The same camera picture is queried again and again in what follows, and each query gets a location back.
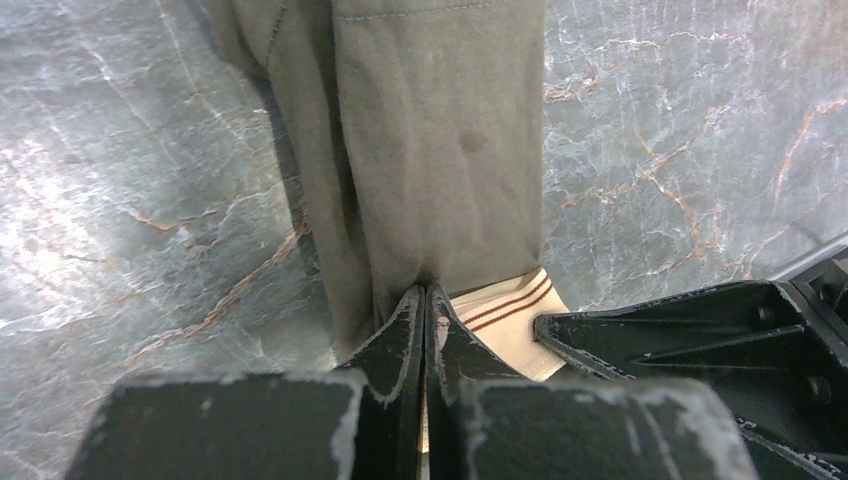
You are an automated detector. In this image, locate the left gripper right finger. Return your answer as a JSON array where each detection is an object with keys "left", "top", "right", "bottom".
[{"left": 425, "top": 285, "right": 757, "bottom": 479}]

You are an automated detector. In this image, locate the olive boxer briefs beige waistband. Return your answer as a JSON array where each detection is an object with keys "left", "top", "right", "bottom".
[{"left": 207, "top": 1, "right": 565, "bottom": 381}]

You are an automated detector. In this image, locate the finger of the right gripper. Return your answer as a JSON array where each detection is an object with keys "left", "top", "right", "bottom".
[{"left": 534, "top": 280, "right": 847, "bottom": 479}]

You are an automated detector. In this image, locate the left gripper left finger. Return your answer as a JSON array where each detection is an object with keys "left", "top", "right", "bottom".
[{"left": 66, "top": 287, "right": 425, "bottom": 479}]

